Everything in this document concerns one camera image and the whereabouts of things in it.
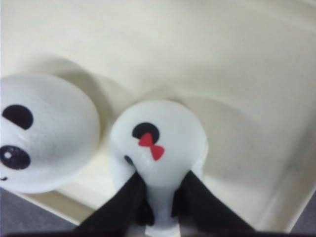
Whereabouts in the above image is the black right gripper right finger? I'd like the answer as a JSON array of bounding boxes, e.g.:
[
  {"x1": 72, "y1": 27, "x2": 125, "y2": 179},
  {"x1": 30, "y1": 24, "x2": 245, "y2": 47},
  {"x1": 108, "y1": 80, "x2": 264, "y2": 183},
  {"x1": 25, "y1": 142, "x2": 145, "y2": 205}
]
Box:
[{"x1": 171, "y1": 171, "x2": 254, "y2": 233}]

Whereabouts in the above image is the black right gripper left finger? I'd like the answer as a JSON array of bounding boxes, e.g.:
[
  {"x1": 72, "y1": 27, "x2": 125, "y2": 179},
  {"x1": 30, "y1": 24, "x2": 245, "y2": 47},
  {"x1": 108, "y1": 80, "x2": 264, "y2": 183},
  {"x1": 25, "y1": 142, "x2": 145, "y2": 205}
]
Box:
[{"x1": 74, "y1": 172, "x2": 155, "y2": 237}]

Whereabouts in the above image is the white panda bun with bow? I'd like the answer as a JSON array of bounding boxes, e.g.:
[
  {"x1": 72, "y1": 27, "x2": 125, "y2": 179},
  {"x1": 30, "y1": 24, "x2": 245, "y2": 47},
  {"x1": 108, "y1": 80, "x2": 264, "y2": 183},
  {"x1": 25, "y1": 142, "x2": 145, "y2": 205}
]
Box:
[{"x1": 108, "y1": 100, "x2": 208, "y2": 237}]

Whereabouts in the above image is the beige plastic tray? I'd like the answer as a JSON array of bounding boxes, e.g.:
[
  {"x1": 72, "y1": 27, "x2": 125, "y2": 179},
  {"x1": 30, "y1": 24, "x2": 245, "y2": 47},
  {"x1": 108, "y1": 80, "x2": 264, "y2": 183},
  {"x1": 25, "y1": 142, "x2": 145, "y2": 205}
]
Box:
[{"x1": 0, "y1": 0, "x2": 316, "y2": 231}]

